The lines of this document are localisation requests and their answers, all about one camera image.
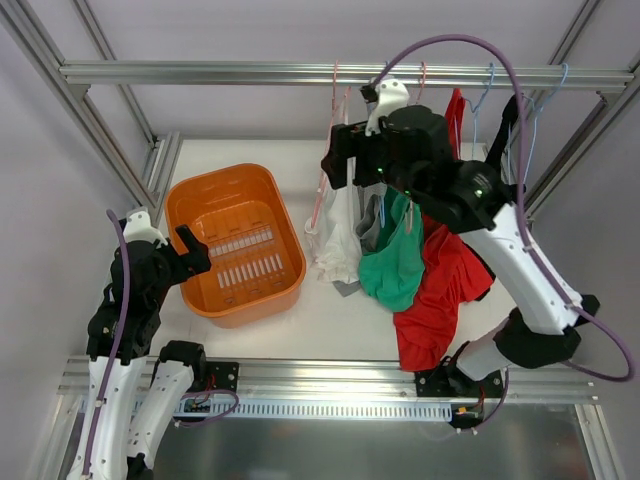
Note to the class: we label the black shirt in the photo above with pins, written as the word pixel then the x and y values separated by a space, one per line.
pixel 502 135

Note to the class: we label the pink wire hanger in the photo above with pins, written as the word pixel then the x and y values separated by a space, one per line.
pixel 339 114

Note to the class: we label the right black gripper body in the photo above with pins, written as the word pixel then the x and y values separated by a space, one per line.
pixel 343 151

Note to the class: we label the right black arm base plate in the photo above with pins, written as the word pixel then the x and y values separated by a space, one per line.
pixel 446 381

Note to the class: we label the grey shirt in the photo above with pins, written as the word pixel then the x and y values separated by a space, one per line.
pixel 370 224

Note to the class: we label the green shirt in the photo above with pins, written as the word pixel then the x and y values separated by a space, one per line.
pixel 393 273

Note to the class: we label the red shirt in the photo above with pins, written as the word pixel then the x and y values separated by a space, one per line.
pixel 454 274

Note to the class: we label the white slotted cable duct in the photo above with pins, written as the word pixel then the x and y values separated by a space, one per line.
pixel 411 410

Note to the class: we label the aluminium hanging rail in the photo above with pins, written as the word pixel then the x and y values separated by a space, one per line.
pixel 117 72

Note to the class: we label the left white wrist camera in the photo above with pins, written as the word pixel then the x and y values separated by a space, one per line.
pixel 138 227

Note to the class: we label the white tank top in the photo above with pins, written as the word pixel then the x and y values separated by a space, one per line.
pixel 330 233

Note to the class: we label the blue hanger under red shirt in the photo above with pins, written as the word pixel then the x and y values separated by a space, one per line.
pixel 475 108

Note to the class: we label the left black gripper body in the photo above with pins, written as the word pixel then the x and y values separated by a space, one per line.
pixel 185 258

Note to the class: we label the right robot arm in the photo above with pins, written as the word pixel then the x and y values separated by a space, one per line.
pixel 411 153

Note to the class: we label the blue hanger under black shirt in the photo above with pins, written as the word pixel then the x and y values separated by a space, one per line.
pixel 536 107

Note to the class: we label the orange plastic basket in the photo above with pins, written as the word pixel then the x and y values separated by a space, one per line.
pixel 257 263

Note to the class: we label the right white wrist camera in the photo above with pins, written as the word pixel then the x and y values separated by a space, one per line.
pixel 387 96

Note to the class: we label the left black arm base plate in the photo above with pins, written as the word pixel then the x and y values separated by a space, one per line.
pixel 222 375

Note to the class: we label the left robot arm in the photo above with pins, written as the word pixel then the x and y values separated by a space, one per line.
pixel 118 440

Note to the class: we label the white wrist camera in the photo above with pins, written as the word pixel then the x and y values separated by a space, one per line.
pixel 387 96
pixel 138 227

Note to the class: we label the aluminium front frame rail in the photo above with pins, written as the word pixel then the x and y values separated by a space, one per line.
pixel 384 381

